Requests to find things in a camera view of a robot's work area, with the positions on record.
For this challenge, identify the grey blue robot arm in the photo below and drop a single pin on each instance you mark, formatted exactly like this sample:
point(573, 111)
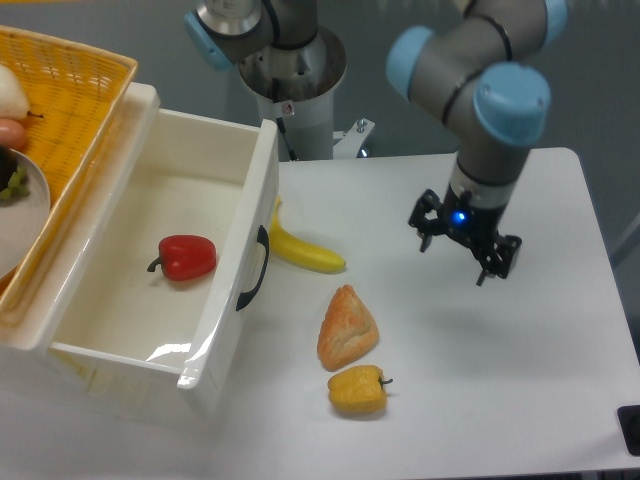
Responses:
point(472, 80)

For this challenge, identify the red bell pepper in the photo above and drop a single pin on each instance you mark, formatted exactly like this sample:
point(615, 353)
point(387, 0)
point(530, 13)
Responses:
point(185, 257)

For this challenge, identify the pink sausage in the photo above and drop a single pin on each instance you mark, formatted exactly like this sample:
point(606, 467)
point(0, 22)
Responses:
point(12, 134)

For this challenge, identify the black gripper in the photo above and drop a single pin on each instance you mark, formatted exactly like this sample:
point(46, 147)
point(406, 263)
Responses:
point(473, 227)

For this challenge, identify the yellow bell pepper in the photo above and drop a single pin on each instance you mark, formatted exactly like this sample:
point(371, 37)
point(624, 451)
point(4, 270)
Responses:
point(359, 389)

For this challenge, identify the open upper white drawer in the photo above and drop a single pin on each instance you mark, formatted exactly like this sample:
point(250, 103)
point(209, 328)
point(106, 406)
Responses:
point(194, 176)

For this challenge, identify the green grapes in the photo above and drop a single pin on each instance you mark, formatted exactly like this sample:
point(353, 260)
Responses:
point(16, 185)

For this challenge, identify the black object at table edge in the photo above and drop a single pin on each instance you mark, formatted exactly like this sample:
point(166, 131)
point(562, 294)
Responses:
point(629, 420)

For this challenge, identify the white plate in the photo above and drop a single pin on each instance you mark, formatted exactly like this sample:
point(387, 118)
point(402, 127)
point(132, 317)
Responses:
point(23, 217)

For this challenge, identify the white pear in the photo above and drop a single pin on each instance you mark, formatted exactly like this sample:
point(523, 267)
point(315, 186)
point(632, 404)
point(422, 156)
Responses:
point(14, 103)

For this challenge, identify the yellow woven basket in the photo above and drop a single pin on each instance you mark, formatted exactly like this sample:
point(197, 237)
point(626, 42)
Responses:
point(76, 89)

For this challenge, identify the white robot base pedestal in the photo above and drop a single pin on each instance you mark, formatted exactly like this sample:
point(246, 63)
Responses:
point(295, 89)

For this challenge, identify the yellow banana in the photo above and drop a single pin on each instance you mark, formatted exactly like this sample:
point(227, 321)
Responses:
point(301, 253)

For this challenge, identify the white drawer cabinet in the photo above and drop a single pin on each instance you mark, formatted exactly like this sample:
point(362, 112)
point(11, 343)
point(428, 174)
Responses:
point(28, 365)

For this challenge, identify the black drawer handle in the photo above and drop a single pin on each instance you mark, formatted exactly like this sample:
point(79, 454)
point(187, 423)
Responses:
point(258, 269)

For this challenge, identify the triangular pastry bread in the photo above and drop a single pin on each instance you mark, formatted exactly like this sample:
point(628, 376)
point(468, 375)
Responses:
point(348, 331)

